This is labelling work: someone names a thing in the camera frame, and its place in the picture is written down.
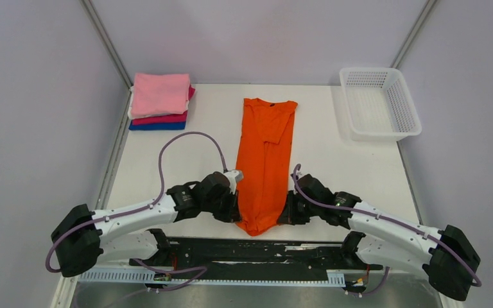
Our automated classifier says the white slotted cable duct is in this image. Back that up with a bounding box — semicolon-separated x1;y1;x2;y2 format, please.
78;268;346;286

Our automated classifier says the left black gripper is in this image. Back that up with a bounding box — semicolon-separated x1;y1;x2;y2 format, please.
202;187;242;222

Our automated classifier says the aluminium frame post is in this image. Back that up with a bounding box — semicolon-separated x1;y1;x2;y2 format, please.
390;0;439;69
80;0;133;89

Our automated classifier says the magenta folded t-shirt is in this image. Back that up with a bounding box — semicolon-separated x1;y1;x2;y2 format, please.
129;82;195;124

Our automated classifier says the left aluminium frame post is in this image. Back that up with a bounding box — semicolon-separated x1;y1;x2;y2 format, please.
80;0;133;89

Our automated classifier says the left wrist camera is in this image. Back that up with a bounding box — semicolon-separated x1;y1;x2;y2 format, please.
224;169;244;183

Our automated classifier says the orange t-shirt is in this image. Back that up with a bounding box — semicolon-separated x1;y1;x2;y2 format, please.
236;98;298;236

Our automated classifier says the white plastic basket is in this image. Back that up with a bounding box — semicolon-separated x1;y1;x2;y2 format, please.
340;67;422;142

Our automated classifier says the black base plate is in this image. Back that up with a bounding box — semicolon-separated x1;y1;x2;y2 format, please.
143;237;383;282

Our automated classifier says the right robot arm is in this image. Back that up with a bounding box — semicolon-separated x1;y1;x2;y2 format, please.
278;174;482;302

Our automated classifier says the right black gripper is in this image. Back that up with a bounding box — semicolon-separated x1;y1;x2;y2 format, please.
277;191;321;225

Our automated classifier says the pink folded t-shirt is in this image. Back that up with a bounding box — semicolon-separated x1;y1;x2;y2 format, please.
129;73;191;119

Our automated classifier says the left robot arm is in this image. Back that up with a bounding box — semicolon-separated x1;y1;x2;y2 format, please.
47;170;243;277

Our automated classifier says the blue folded t-shirt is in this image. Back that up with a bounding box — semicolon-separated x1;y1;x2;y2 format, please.
128;121;186;131

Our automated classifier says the right aluminium frame post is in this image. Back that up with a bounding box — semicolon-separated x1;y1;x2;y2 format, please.
390;0;439;69

